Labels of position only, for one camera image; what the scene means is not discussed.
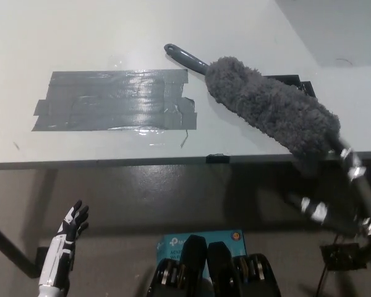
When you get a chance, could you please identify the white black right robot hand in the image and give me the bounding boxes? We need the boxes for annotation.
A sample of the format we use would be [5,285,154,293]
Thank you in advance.
[286,136,371,245]

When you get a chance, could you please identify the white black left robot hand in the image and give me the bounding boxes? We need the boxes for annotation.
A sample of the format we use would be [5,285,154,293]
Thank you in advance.
[38,199,90,291]

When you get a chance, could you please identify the grey fluffy duster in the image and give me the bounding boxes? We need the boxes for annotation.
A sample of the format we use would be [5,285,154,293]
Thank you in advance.
[163,43,341,170]

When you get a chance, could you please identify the black robot body blocks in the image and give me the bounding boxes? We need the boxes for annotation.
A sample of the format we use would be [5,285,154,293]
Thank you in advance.
[147,234,282,297]

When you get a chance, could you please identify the black metal table leg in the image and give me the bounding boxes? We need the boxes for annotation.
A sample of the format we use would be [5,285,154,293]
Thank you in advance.
[0,216,50,278]
[320,243,369,272]

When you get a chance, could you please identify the teal router box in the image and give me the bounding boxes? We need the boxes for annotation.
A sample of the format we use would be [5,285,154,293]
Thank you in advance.
[156,229,245,279]

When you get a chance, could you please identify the black tape patch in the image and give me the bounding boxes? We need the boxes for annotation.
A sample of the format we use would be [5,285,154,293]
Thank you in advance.
[262,75,317,97]

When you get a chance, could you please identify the small black tape strip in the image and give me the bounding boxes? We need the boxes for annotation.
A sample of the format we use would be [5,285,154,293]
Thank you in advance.
[205,153,230,164]

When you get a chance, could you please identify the thin black cable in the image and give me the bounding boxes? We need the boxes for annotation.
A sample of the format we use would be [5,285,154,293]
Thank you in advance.
[318,234,340,291]

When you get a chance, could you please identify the grey duct tape patch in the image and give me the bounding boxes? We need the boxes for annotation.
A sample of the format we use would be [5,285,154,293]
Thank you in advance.
[30,69,198,133]

